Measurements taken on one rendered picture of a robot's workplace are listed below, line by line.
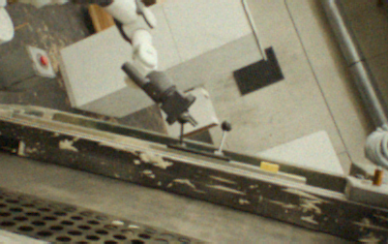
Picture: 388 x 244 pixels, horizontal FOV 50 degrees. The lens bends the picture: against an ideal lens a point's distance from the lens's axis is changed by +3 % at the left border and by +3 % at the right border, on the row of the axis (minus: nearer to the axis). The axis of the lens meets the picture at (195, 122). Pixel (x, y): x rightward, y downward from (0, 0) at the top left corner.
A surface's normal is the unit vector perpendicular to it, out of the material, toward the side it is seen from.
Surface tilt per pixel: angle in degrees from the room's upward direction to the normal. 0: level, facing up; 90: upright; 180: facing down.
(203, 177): 90
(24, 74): 90
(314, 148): 90
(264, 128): 90
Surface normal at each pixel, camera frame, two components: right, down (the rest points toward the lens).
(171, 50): -0.26, -0.10
